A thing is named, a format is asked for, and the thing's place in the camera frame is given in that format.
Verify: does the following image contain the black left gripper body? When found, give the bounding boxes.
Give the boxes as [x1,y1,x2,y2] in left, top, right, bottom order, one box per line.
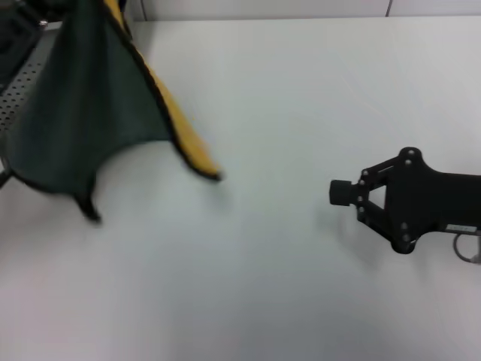
[0,0,63,88]

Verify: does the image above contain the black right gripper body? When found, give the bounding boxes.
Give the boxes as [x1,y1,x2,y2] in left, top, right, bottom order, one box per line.
[383,147,481,256]

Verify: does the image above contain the dark green and yellow towel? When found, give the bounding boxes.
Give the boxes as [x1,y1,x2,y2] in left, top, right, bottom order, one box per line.
[5,0,225,223]

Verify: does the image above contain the grey perforated plastic storage box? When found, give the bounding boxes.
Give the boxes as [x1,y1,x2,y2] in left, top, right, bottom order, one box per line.
[0,20,65,133]

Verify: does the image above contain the grey cable with silver plug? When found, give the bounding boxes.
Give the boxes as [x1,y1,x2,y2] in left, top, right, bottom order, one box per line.
[452,231,481,266]

